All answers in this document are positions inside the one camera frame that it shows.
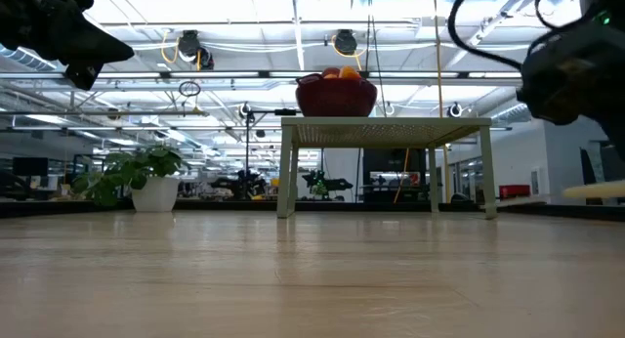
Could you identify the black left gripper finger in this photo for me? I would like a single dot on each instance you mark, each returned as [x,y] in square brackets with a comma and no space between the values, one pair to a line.
[83,42]

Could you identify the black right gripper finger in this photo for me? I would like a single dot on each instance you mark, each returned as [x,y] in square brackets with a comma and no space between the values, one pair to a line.
[617,133]

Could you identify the small orange fruit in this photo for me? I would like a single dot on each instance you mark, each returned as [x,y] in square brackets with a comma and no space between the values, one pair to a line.
[349,73]

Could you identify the purple plastic colander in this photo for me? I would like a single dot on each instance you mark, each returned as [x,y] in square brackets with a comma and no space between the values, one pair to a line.
[337,99]

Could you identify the dark red pomegranate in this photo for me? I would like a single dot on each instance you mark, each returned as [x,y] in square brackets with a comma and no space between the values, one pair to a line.
[331,71]

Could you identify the black idle robot arm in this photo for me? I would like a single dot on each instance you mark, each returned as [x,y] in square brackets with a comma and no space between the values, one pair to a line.
[332,184]
[241,184]

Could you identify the red box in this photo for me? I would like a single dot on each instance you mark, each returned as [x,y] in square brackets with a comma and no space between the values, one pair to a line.
[513,190]

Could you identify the black monitor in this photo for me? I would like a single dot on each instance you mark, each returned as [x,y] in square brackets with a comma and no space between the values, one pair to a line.
[29,166]

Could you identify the green plant in white pot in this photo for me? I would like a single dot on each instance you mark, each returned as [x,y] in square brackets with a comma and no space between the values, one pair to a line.
[156,194]

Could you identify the black cabinet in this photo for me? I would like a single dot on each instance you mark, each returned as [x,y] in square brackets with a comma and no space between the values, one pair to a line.
[393,162]

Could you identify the green perforated metal shelf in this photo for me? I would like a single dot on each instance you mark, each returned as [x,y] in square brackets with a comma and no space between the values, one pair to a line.
[381,133]

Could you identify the black aluminium rig frame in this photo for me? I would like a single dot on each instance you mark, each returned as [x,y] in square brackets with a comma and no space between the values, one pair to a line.
[49,208]

